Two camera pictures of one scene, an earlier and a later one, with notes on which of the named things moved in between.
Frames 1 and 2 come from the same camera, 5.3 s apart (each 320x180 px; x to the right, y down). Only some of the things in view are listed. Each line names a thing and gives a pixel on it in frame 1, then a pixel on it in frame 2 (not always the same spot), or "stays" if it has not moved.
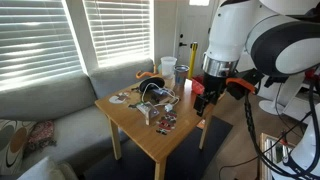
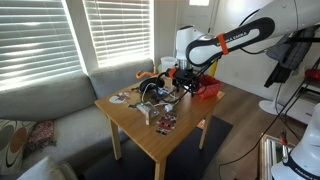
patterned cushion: [13, 136] stays
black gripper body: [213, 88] → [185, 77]
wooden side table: [155, 115] stays
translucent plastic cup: [168, 66] stays
